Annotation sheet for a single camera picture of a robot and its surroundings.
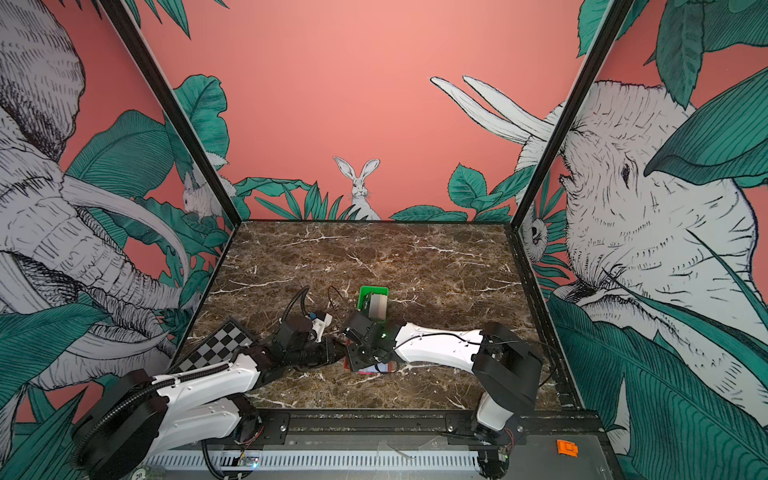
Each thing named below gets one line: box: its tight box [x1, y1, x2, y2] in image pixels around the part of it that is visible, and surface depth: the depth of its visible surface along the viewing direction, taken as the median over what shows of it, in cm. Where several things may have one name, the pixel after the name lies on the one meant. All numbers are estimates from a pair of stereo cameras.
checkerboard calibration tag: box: [171, 320, 256, 374], surface depth 85 cm
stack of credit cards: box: [368, 293, 388, 321], surface depth 95 cm
